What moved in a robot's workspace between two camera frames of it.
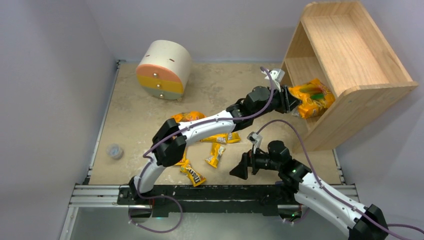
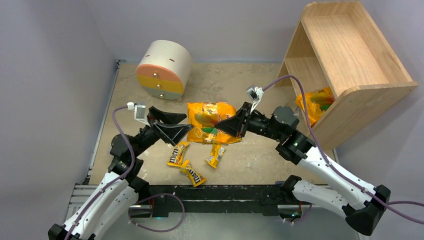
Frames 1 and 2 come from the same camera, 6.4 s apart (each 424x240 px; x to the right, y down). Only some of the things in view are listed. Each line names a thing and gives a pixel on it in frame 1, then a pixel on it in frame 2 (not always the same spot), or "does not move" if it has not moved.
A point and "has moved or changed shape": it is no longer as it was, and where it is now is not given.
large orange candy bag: x=188 y=116 has moved or changed shape
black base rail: x=222 y=199 does not move
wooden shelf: x=337 y=42 does not move
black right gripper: x=249 y=162 to x=245 y=119
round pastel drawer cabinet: x=164 y=69 does not move
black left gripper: x=284 y=100 to x=156 y=125
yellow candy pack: x=217 y=151 does not move
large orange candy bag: x=315 y=96 has moved or changed shape
